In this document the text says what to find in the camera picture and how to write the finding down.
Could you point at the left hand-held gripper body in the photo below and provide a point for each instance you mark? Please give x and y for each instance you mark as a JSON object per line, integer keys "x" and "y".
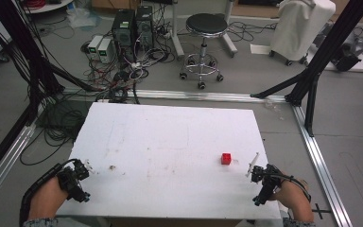
{"x": 72, "y": 183}

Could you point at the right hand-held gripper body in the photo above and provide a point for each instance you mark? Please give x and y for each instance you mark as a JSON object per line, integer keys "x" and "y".
{"x": 266, "y": 184}

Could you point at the red cube block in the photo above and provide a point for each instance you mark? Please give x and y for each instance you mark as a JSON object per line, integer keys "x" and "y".
{"x": 226, "y": 158}

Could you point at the person's left hand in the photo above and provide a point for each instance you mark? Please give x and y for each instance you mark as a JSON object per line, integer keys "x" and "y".
{"x": 54, "y": 191}

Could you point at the person's right hand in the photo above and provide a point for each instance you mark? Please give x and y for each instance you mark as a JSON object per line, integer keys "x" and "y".
{"x": 288, "y": 193}

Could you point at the white bench power supply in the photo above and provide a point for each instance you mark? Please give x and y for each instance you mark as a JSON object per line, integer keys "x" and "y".
{"x": 105, "y": 50}
{"x": 94, "y": 46}

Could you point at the black round stool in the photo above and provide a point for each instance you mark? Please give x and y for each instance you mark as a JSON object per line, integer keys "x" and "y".
{"x": 205, "y": 41}

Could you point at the white table leg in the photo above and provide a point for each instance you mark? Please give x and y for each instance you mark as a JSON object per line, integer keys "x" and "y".
{"x": 176, "y": 31}
{"x": 228, "y": 31}

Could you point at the black computer tower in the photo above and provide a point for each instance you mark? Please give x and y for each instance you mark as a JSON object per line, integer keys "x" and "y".
{"x": 124, "y": 31}
{"x": 145, "y": 26}

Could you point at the black device on floor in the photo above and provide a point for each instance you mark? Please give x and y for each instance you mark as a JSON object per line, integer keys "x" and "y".
{"x": 348, "y": 58}

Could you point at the white covered cart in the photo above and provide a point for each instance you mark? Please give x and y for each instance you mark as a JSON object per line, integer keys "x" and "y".
{"x": 299, "y": 28}

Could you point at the clear plastic bag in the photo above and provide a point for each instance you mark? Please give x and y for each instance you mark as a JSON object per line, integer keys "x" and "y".
{"x": 82, "y": 17}

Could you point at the white floor board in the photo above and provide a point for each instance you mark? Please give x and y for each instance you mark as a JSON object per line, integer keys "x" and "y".
{"x": 360, "y": 65}

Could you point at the round white table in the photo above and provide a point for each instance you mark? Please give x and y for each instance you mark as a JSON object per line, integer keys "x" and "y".
{"x": 45, "y": 5}

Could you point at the aluminium floor rail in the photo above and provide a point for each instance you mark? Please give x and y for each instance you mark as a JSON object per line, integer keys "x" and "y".
{"x": 321, "y": 164}
{"x": 201, "y": 95}
{"x": 8, "y": 149}

